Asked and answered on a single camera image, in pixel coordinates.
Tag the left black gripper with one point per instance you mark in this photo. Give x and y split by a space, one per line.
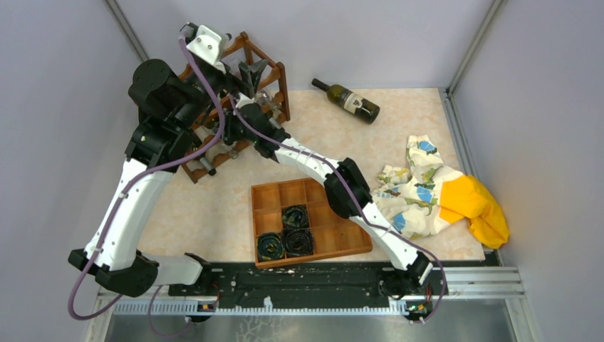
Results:
246 83

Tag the yellow cloth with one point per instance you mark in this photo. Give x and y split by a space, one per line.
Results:
465 197

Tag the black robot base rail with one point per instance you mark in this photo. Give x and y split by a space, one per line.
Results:
325 289

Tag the dark wine bottle beige label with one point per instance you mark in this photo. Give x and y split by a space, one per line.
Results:
274 113

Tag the wooden compartment tray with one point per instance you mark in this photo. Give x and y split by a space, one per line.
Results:
333 236

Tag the rolled dark blue tie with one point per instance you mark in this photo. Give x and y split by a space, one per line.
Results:
298 242

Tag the clear glass bottle back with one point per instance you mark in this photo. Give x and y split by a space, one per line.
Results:
265 99

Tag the rolled dark green tie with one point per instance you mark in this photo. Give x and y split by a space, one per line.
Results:
269 247

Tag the dark green wine bottle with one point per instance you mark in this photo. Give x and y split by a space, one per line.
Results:
207 165

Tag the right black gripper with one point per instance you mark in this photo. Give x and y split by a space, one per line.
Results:
229 117

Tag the brown wooden wine rack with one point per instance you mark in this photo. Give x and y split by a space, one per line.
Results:
206 125

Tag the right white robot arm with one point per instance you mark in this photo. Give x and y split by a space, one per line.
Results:
346 189

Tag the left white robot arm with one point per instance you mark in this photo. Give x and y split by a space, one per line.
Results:
167 106

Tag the dinosaur print white cloth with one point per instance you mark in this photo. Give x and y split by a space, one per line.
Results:
410 197

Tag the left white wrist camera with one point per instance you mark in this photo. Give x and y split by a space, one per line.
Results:
209 45

